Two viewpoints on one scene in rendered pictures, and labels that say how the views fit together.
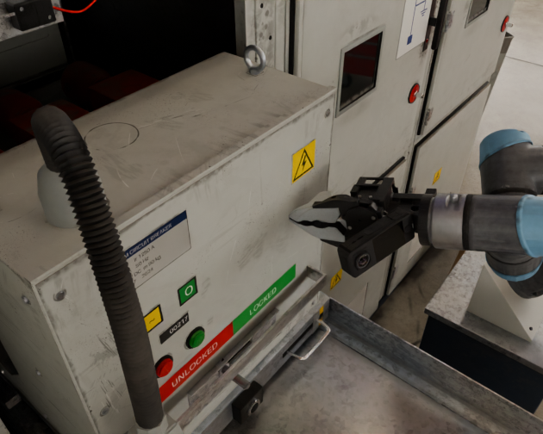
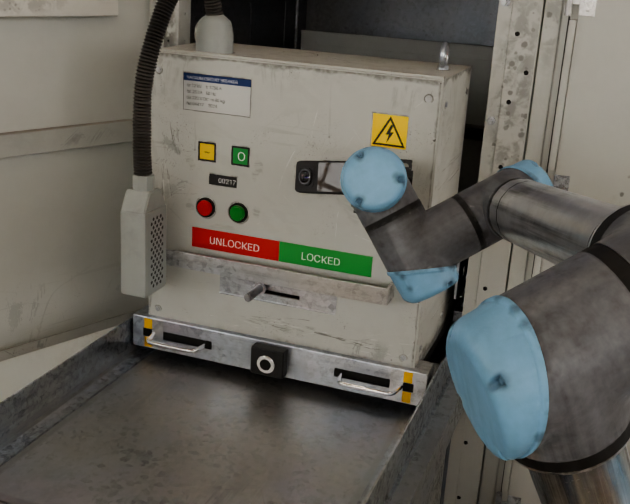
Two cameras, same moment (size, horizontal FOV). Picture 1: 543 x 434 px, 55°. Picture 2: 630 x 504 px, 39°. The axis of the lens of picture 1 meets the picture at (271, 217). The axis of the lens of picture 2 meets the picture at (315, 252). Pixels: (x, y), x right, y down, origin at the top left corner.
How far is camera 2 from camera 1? 1.29 m
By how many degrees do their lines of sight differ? 63
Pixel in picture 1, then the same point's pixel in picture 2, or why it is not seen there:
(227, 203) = (290, 105)
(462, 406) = not seen: outside the picture
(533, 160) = (497, 181)
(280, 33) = (544, 74)
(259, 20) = (512, 47)
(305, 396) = (310, 414)
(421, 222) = not seen: hidden behind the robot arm
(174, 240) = (237, 98)
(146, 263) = (213, 97)
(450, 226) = not seen: hidden behind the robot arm
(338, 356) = (376, 429)
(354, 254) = (301, 165)
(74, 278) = (169, 66)
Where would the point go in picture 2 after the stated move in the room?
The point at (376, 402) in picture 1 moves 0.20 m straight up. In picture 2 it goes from (330, 457) to (339, 333)
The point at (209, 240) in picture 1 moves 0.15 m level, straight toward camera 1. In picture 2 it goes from (267, 125) to (177, 129)
